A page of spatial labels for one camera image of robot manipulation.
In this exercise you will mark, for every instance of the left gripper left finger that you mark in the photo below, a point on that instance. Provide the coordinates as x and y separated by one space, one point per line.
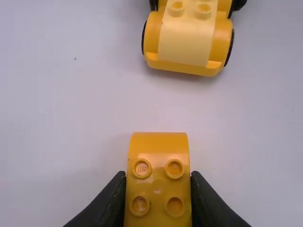
104 205

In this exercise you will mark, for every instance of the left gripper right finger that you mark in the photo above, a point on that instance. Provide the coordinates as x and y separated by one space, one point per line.
208 203

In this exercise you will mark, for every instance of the yellow toy brick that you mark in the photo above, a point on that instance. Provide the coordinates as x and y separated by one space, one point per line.
157 189

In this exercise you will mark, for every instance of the yellow toy car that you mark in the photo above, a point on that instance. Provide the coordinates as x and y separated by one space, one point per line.
187 42

